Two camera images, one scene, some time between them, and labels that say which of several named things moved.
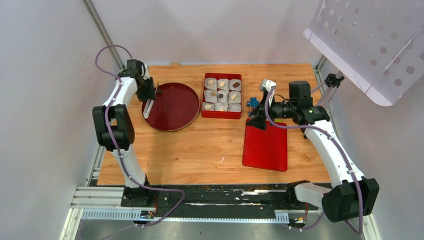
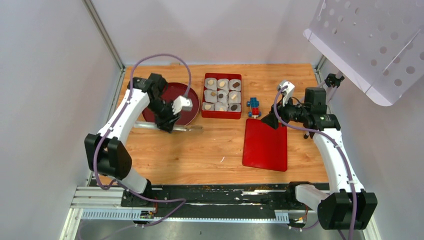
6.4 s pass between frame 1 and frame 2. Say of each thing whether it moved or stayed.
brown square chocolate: stayed
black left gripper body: moved
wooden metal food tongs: moved
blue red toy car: stayed
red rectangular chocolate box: stayed
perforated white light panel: stayed
